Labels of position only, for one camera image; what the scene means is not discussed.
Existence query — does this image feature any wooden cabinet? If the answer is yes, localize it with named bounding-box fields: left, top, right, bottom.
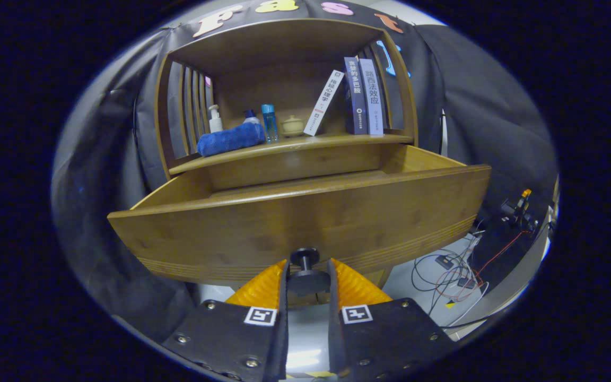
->
left=154, top=19, right=419, bottom=298

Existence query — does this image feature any red cable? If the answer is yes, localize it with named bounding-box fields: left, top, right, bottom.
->
left=435, top=229, right=533, bottom=302

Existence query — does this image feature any clear blue bottle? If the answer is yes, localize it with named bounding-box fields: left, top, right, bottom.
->
left=261, top=104, right=279, bottom=144

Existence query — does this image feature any wooden countertop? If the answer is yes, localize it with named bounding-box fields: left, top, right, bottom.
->
left=169, top=133, right=414, bottom=176

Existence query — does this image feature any wooden drawer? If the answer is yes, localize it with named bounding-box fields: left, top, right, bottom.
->
left=107, top=144, right=492, bottom=295

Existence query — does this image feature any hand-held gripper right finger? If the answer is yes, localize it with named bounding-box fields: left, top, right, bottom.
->
left=328, top=258, right=456, bottom=381

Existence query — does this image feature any dark blue book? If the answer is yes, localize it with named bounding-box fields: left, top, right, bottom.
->
left=344, top=57, right=369, bottom=135

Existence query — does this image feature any lavender book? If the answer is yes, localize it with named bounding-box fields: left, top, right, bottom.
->
left=359, top=58, right=386, bottom=136

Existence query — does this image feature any beige lidded teacup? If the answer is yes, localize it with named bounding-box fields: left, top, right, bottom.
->
left=281, top=115, right=306, bottom=138

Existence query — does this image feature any orange and black tool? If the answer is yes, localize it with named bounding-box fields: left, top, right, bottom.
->
left=501, top=188, right=539, bottom=231

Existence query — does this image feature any blue rolled towel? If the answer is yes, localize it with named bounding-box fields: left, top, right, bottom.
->
left=197, top=123, right=266, bottom=158

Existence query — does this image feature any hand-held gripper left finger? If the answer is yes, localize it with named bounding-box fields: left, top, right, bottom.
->
left=161, top=259, right=290, bottom=382

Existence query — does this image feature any white book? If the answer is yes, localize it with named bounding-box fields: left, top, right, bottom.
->
left=303, top=70, right=346, bottom=136

